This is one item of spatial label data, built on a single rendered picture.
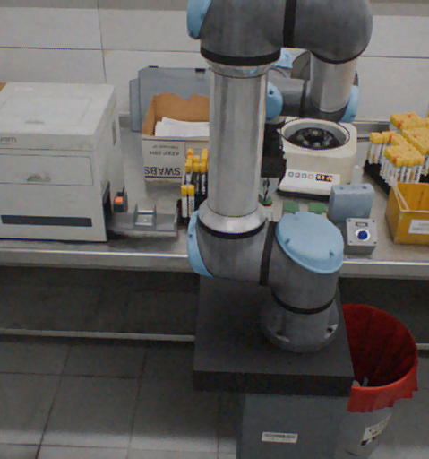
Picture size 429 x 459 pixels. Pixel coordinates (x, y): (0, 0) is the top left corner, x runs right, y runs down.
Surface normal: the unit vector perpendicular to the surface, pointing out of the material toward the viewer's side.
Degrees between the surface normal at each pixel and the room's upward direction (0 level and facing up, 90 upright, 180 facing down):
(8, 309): 0
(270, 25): 105
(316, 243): 9
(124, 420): 0
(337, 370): 3
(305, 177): 25
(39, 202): 90
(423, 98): 90
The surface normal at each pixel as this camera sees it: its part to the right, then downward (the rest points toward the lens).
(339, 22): 0.44, 0.60
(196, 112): -0.06, 0.55
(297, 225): 0.14, -0.74
